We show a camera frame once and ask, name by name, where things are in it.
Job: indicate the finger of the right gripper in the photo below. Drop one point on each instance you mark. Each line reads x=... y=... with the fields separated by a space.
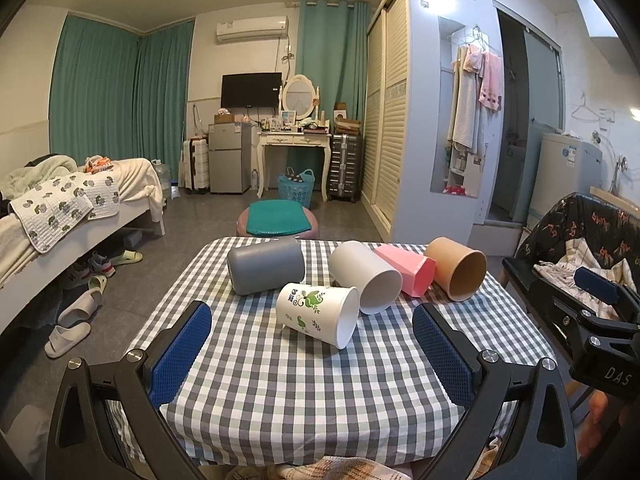
x=598 y=286

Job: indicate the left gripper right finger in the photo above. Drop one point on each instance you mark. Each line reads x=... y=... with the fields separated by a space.
x=539 y=442

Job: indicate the silver mini fridge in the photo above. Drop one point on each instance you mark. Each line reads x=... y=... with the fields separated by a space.
x=229 y=147

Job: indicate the oval vanity mirror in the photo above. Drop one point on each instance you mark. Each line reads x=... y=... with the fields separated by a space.
x=299 y=95

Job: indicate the teal curtain centre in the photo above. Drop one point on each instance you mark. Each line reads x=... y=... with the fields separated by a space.
x=332 y=52

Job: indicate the white slipper far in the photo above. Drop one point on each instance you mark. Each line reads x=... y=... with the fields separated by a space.
x=81 y=309

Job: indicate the black patterned jacket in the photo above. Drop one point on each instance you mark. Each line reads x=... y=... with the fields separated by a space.
x=611 y=234

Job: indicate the plaid fringed scarf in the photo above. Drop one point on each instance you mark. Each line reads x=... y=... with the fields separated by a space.
x=577 y=254

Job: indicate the black chair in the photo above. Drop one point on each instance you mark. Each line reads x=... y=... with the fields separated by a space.
x=524 y=279

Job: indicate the pink hexagonal cup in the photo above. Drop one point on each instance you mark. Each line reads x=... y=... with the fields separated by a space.
x=417 y=271

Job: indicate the person's right hand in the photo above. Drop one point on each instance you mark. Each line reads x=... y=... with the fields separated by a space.
x=592 y=430

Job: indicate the teal laundry basket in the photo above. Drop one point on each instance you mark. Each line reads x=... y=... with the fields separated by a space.
x=296 y=186

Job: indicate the grey checkered tablecloth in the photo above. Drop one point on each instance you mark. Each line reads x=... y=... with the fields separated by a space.
x=260 y=394

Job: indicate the white suitcase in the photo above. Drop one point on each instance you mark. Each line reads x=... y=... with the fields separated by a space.
x=194 y=165

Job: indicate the white cup green print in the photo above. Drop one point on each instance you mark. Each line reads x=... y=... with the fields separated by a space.
x=329 y=314

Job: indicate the white air conditioner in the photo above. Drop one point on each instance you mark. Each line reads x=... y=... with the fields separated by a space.
x=248 y=29

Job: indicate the bed with white bedding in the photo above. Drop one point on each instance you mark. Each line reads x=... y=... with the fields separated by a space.
x=25 y=273

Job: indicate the hanging towels and clothes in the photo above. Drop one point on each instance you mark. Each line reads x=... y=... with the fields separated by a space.
x=476 y=99

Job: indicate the leaf patterned blanket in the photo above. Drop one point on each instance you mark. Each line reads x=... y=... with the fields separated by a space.
x=50 y=210

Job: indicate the white slipper near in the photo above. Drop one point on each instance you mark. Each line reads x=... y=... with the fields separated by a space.
x=62 y=339

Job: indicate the teal curtain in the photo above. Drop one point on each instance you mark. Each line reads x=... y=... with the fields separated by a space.
x=118 y=94
x=332 y=52

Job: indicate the black flat television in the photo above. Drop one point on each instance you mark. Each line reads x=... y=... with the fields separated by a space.
x=250 y=90

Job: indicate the teal curtain left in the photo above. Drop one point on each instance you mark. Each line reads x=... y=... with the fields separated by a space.
x=118 y=94

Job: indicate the water bottle jug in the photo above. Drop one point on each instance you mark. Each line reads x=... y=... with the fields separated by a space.
x=164 y=175

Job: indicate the white washing machine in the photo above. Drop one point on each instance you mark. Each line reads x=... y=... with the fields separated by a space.
x=566 y=165

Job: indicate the white slipper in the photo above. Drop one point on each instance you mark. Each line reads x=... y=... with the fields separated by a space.
x=62 y=339
x=81 y=309

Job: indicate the plain white cup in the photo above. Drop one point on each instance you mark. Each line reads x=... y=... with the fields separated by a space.
x=353 y=264

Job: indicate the black aluminium suitcase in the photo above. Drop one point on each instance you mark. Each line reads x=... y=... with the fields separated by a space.
x=346 y=165

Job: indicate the green slipper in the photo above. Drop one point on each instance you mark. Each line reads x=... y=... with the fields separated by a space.
x=127 y=257

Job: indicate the round stool green cushion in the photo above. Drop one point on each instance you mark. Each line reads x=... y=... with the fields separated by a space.
x=277 y=218

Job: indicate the white louvered wardrobe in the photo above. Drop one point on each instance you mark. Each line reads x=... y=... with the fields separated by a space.
x=411 y=45

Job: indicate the grey plastic cup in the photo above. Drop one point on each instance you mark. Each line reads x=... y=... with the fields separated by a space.
x=265 y=266

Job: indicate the brown paper cup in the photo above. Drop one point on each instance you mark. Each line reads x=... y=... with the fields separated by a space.
x=460 y=270

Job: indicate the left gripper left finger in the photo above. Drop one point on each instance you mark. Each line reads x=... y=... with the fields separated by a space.
x=83 y=441

